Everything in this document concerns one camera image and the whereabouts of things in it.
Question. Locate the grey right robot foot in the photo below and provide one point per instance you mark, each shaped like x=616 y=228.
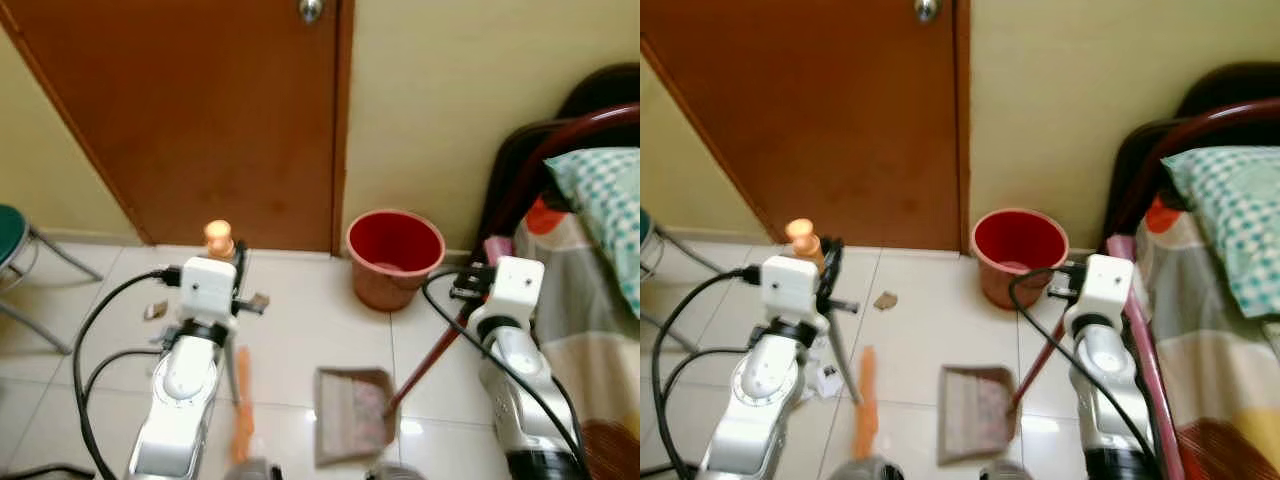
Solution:
x=382 y=473
x=1005 y=471

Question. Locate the brown paper scrap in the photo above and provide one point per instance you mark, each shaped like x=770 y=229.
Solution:
x=155 y=311
x=885 y=300
x=259 y=300

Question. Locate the silver round door knob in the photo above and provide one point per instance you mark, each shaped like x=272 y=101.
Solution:
x=311 y=10
x=927 y=9

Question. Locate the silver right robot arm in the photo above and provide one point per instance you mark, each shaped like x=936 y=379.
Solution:
x=1105 y=375
x=515 y=375

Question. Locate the dark red bed frame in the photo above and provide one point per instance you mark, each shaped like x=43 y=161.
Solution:
x=560 y=130
x=1180 y=125

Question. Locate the green checked pillow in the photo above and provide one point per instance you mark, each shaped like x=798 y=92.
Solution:
x=1235 y=215
x=605 y=205

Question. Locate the white paper scrap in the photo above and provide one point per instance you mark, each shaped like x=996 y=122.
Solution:
x=828 y=382

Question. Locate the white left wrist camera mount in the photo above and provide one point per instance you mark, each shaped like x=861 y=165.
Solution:
x=790 y=288
x=205 y=288

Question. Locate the red plastic bucket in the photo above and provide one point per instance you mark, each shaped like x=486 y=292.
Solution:
x=1015 y=258
x=392 y=262

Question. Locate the brown wooden door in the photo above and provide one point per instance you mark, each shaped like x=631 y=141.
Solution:
x=830 y=110
x=220 y=110

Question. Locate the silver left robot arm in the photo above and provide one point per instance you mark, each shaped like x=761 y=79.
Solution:
x=762 y=385
x=185 y=385

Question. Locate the grey robot foot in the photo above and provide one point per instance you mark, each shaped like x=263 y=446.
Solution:
x=252 y=470
x=1005 y=471
x=382 y=473
x=868 y=469

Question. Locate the grey left robot foot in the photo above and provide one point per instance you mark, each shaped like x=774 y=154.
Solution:
x=868 y=469
x=252 y=470

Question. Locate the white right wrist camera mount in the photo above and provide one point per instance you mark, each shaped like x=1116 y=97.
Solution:
x=515 y=290
x=1105 y=290

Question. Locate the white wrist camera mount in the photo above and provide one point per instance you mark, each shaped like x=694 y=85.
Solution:
x=1105 y=290
x=515 y=290
x=790 y=288
x=205 y=288

